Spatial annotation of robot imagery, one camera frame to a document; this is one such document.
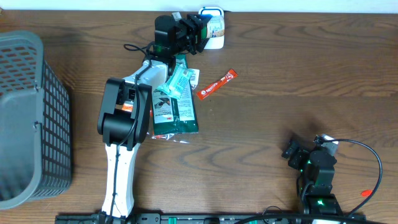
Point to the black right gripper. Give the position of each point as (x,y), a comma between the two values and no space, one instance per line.
(298,157)

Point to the red sticker on table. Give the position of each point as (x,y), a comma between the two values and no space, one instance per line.
(366,193)

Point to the mint green wipes pack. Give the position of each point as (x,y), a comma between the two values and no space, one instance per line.
(176,84)

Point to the white barcode scanner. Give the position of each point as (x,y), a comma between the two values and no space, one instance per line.
(214,43)

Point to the green grip gloves package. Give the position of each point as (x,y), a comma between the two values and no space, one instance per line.
(172,102)

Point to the red snack stick packet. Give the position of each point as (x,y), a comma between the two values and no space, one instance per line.
(202,94)

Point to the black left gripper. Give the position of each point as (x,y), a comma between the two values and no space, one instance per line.
(193,34)

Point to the orange tissue pack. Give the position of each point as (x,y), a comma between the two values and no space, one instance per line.
(128,106)

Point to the black mounting rail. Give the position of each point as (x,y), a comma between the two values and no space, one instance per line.
(156,218)

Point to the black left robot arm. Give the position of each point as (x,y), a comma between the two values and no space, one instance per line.
(124,115)

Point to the grey plastic basket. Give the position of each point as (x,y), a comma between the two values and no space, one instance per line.
(36,145)

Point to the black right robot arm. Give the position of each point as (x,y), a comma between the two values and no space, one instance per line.
(317,171)

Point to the red dustpan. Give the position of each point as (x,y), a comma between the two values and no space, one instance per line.
(194,77)

